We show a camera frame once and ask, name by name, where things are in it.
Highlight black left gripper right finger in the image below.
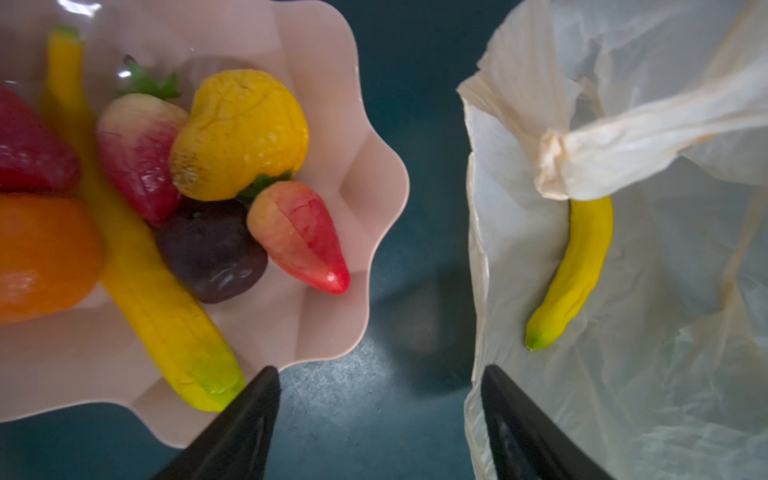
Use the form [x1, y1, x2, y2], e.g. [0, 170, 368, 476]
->
[481, 364, 612, 480]

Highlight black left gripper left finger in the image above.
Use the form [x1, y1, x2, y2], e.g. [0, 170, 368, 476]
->
[153, 366, 281, 480]

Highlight cream banana-print plastic bag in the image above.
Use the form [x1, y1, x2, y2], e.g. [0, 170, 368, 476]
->
[458, 1, 767, 479]

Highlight small yellow toy banana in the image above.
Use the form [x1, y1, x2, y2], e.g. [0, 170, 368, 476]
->
[525, 197, 614, 351]

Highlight orange toy fruit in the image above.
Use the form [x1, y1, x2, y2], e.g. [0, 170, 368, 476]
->
[1, 193, 105, 324]

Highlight dark purple toy plum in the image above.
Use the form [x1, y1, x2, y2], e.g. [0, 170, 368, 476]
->
[154, 199, 268, 304]

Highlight long yellow toy banana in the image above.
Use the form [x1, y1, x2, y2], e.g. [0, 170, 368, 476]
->
[42, 26, 246, 412]

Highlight yellow toy pear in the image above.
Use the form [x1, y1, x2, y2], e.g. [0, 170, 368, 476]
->
[170, 69, 309, 201]

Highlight pink red toy strawberry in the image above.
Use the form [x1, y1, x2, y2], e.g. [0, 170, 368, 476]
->
[96, 55, 188, 226]

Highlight dark red toy fruit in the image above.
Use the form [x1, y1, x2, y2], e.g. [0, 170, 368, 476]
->
[1, 87, 81, 192]

